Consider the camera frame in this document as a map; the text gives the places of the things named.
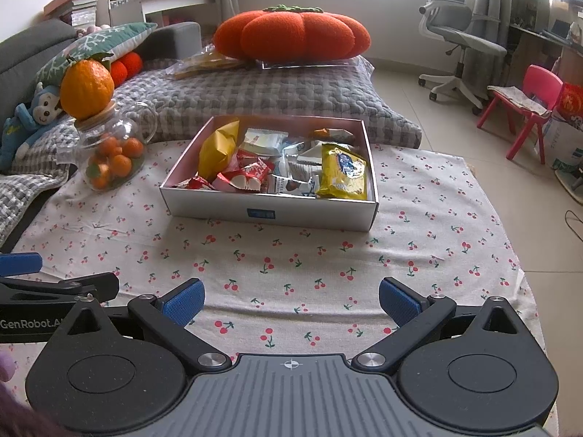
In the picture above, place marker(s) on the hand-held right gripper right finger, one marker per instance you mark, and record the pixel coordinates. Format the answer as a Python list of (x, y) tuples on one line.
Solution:
[(398, 302)]

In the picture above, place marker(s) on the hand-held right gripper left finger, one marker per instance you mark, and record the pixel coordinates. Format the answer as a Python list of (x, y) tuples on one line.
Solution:
[(184, 302)]

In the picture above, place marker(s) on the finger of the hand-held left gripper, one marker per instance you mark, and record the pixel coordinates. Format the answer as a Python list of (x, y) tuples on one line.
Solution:
[(54, 286), (20, 264)]

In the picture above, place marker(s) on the small red candy packet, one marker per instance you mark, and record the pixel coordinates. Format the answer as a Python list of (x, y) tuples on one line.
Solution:
[(193, 184), (232, 181)]

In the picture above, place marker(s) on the pink cardboard box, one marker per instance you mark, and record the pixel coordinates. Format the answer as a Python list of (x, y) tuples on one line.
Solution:
[(273, 214)]

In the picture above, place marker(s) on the yellow blue label snack packet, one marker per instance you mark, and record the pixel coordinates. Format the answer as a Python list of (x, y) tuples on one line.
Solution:
[(341, 173)]

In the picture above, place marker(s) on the red white figure snack packet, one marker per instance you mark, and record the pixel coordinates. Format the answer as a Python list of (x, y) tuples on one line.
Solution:
[(255, 168)]

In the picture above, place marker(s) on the large plain yellow snack packet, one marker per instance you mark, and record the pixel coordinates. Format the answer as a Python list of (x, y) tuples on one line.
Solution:
[(218, 150)]

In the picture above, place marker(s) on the clear bread packet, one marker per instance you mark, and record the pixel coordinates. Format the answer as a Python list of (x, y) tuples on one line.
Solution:
[(284, 164)]

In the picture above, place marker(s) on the person's left forearm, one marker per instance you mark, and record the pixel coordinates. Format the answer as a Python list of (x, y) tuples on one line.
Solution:
[(22, 419)]

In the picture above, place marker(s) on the person's left hand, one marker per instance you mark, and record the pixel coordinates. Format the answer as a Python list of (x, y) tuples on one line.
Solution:
[(4, 366)]

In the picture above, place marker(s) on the cherry print cloth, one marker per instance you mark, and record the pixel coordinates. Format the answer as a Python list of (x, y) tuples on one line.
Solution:
[(319, 259)]

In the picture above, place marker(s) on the pile of small tangerines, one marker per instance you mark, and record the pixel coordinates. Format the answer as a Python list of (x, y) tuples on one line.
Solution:
[(114, 161)]

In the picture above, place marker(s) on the blue monkey plush toy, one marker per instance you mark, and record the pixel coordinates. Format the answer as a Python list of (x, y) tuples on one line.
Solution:
[(45, 107)]

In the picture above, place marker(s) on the glass jar with wooden lid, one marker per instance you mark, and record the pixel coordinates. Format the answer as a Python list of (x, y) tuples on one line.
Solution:
[(132, 123)]

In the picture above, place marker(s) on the large orange with leaves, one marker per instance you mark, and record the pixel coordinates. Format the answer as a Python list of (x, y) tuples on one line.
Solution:
[(86, 86)]

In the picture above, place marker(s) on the grey sofa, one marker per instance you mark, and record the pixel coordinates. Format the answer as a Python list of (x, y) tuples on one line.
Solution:
[(27, 45)]

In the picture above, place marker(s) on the teal leaf print pillow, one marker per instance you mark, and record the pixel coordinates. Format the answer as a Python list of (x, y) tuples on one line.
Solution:
[(91, 50)]

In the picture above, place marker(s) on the white bag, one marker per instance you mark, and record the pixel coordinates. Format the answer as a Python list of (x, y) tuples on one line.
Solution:
[(560, 145)]

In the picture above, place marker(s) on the grey checked blanket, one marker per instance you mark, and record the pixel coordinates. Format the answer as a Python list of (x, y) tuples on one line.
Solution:
[(273, 95)]

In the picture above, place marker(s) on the orange round plush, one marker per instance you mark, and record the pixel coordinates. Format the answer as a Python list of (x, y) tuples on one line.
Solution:
[(130, 66)]

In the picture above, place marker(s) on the printed paper on chair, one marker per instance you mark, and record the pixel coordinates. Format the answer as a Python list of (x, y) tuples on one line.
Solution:
[(519, 100)]

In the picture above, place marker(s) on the clear bag of yellow packets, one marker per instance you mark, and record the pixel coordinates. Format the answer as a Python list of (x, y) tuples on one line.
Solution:
[(205, 63)]

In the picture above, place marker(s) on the clear plastic sheet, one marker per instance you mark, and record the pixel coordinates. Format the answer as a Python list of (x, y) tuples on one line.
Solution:
[(309, 64)]

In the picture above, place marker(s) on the pink child chair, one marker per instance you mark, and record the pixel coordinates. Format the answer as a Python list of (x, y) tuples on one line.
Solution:
[(542, 82)]

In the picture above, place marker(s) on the red bag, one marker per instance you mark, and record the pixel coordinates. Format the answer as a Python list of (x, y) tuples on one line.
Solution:
[(571, 102)]

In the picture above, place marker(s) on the stack of books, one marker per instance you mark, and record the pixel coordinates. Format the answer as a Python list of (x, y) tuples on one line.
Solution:
[(75, 4)]

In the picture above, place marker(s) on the orange pumpkin cushion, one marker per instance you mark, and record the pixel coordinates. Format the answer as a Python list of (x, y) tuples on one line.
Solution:
[(291, 34)]

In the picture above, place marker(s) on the grey office chair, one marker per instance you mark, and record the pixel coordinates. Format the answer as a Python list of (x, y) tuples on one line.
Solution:
[(446, 13)]

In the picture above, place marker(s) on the wooden desk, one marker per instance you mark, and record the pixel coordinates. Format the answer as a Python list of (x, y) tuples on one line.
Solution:
[(537, 41)]

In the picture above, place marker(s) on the white desk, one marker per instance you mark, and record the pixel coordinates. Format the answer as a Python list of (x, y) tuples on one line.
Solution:
[(177, 2)]

